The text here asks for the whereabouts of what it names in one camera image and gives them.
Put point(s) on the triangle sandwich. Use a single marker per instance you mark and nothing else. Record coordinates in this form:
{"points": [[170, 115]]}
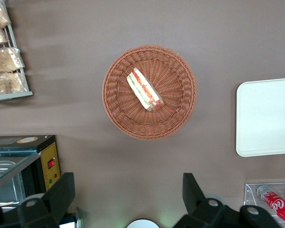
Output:
{"points": [[142, 88]]}

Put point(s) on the steel warmer pan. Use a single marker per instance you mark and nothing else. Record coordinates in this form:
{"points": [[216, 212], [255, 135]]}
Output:
{"points": [[2, 192]]}

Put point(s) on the cream plastic tray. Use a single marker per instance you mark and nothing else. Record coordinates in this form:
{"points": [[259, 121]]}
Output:
{"points": [[266, 118]]}

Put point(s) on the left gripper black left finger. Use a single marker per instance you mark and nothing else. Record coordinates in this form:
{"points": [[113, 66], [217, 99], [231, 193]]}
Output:
{"points": [[61, 190]]}

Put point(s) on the red cola bottle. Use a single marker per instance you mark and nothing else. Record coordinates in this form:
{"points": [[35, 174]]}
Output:
{"points": [[278, 204]]}

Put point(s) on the black food warmer yellow panel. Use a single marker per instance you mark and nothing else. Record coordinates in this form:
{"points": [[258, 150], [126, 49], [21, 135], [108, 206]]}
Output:
{"points": [[47, 147]]}

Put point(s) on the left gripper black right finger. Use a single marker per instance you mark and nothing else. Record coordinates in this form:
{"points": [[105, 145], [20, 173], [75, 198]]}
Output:
{"points": [[192, 190]]}

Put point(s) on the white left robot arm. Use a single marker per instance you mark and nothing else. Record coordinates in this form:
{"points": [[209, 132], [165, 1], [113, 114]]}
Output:
{"points": [[142, 224]]}

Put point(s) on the brown round wicker basket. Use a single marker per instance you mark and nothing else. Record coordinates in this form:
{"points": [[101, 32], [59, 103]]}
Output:
{"points": [[175, 71]]}

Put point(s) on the clear acrylic bottle rack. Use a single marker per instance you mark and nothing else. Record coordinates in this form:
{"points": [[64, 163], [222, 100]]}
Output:
{"points": [[249, 190]]}

